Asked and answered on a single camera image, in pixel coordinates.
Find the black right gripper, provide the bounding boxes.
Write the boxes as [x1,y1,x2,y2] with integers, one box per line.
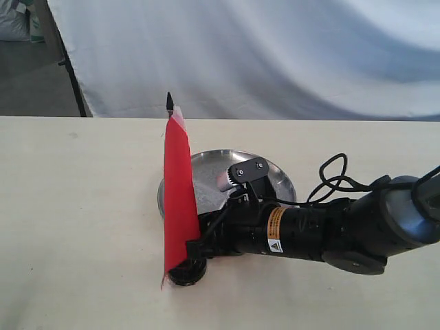
[186,203,327,265]

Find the red cloth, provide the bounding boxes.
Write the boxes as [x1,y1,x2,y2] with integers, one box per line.
[163,92,200,279]

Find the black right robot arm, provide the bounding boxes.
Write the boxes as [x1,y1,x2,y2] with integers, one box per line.
[186,169,439,275]

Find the round steel plate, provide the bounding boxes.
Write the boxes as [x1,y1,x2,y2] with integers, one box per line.
[164,149,296,213]

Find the white backdrop cloth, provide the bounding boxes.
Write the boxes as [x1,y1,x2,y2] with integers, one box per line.
[49,1,439,121]

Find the black backdrop stand pole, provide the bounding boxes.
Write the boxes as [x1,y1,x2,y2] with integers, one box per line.
[47,1,88,118]

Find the white sacks in background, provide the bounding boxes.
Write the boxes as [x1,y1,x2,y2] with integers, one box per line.
[0,0,45,43]

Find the black camera cable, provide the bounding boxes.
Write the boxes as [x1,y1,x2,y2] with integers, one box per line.
[202,153,379,241]

